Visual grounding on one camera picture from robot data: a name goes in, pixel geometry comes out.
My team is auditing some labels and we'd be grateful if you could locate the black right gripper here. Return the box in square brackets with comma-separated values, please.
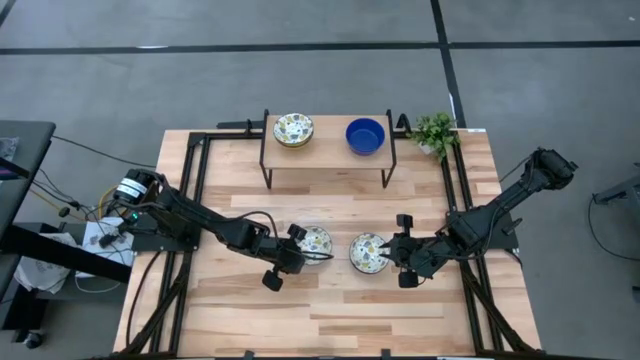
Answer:
[380, 213, 436, 291]

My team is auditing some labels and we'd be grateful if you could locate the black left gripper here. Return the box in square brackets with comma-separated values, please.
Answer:
[260, 224, 308, 294]

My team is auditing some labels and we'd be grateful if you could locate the yellow pear-patterned mini bowl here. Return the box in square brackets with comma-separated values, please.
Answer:
[348, 232, 391, 275]
[272, 112, 315, 145]
[295, 225, 334, 266]
[275, 135, 314, 149]

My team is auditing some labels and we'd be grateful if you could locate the blue mini bowl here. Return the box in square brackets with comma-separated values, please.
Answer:
[345, 117, 387, 157]

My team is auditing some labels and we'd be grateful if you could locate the wooden shelf with black legs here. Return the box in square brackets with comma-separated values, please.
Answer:
[258, 108, 399, 190]

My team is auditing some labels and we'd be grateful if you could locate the small green potted plant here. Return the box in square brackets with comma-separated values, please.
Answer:
[407, 111, 461, 164]

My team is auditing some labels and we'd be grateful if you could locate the white printed paper sheet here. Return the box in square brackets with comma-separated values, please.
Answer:
[82, 216, 136, 279]

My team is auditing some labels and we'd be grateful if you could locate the black metal beam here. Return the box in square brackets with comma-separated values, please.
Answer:
[0, 224, 134, 285]

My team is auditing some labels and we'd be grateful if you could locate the grey metal stand base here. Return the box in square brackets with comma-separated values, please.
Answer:
[592, 162, 640, 206]

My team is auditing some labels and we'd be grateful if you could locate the white crumpled cloth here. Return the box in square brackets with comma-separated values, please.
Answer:
[13, 233, 71, 295]

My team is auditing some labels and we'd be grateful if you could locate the black desk foot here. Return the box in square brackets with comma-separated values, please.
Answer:
[0, 282, 51, 331]

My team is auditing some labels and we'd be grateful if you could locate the black side desk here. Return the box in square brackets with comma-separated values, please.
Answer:
[0, 119, 57, 241]

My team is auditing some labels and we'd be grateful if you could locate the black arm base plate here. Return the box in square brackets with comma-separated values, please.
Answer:
[446, 212, 520, 251]
[130, 219, 201, 253]

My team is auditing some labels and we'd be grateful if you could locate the black metal table frame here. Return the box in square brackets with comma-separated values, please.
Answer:
[113, 112, 546, 360]

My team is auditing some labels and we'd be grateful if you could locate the black floor cable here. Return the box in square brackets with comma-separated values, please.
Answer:
[586, 194, 640, 263]
[51, 134, 158, 170]

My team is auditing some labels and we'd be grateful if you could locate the yellow cable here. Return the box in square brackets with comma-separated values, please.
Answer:
[98, 183, 119, 222]

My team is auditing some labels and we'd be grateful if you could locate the white cable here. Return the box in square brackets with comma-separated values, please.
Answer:
[74, 272, 124, 295]

